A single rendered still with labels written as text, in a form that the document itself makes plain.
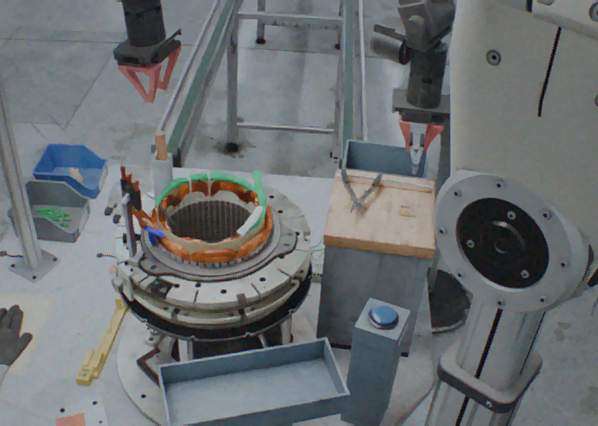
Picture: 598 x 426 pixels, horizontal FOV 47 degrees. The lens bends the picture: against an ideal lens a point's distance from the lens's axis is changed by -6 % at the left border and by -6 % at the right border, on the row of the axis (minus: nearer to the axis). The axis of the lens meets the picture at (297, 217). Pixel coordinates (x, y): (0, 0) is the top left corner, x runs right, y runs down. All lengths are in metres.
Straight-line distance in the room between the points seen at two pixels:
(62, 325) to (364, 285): 0.61
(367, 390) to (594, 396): 1.45
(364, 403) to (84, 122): 2.68
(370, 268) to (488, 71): 0.75
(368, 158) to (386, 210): 0.22
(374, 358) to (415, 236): 0.23
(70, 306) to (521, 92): 1.16
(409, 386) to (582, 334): 1.44
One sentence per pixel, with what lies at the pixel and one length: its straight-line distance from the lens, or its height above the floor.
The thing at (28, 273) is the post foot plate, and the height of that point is 0.79.
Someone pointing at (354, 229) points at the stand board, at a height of 1.07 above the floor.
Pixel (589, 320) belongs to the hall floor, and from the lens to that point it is 2.81.
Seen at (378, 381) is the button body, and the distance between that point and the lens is 1.19.
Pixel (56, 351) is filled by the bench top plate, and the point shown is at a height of 0.78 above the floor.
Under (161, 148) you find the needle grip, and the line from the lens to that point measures 1.17.
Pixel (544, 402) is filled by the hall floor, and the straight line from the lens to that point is 2.47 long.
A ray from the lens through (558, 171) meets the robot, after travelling 0.59.
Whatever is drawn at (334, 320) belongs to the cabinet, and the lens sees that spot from 1.36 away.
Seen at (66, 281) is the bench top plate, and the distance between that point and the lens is 1.58.
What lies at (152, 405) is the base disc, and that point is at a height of 0.80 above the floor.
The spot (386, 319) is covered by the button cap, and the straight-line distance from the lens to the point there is 1.12.
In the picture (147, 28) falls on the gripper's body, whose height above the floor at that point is 1.43.
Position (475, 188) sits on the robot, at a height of 1.48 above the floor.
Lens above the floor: 1.84
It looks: 39 degrees down
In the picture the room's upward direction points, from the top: 3 degrees clockwise
